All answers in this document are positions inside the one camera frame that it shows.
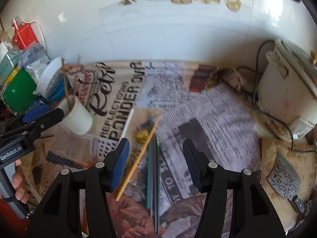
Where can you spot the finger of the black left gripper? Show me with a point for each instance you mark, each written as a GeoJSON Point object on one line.
{"type": "Point", "coordinates": [17, 126]}

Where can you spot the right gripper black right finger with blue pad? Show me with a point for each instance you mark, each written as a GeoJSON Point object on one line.
{"type": "Point", "coordinates": [253, 214]}

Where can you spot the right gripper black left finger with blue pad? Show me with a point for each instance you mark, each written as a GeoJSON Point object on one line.
{"type": "Point", "coordinates": [58, 214]}

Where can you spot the yellow wooden chopstick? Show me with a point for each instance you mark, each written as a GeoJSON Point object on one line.
{"type": "Point", "coordinates": [136, 161]}

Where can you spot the white chopstick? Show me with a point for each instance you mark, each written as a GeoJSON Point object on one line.
{"type": "Point", "coordinates": [130, 115]}

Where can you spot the dark green chopstick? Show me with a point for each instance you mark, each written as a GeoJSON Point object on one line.
{"type": "Point", "coordinates": [156, 157]}

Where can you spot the pink chopstick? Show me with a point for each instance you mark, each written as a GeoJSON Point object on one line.
{"type": "Point", "coordinates": [65, 85]}

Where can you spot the grey chopstick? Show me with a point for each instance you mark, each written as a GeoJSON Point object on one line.
{"type": "Point", "coordinates": [152, 182]}

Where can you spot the orange sleeve forearm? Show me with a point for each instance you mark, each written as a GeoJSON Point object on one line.
{"type": "Point", "coordinates": [11, 225]}

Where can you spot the person's left hand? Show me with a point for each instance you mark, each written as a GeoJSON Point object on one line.
{"type": "Point", "coordinates": [19, 184]}

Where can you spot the green plastic container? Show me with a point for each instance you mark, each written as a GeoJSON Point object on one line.
{"type": "Point", "coordinates": [19, 93]}

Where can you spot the blue bowl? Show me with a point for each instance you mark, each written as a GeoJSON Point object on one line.
{"type": "Point", "coordinates": [58, 94]}

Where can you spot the white ceramic cup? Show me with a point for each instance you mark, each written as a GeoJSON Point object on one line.
{"type": "Point", "coordinates": [76, 118]}

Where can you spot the steel cleaver knife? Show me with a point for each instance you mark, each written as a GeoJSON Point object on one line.
{"type": "Point", "coordinates": [286, 182]}

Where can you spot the white perforated strainer bowl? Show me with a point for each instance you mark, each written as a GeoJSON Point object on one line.
{"type": "Point", "coordinates": [50, 79]}

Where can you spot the plastic bag packet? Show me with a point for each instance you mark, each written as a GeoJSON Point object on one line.
{"type": "Point", "coordinates": [34, 60]}

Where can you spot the tissue box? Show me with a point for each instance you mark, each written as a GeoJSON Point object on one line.
{"type": "Point", "coordinates": [8, 63]}

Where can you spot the wooden cutting board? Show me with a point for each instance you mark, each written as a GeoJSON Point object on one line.
{"type": "Point", "coordinates": [303, 160]}

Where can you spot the red box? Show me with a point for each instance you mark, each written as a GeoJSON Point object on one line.
{"type": "Point", "coordinates": [23, 35]}

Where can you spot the teal chopstick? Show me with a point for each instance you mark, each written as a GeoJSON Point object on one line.
{"type": "Point", "coordinates": [149, 176]}

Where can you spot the white rice cooker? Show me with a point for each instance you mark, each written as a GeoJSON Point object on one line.
{"type": "Point", "coordinates": [287, 91]}

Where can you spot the newspaper print tablecloth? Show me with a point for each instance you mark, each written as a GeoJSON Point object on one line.
{"type": "Point", "coordinates": [206, 104]}

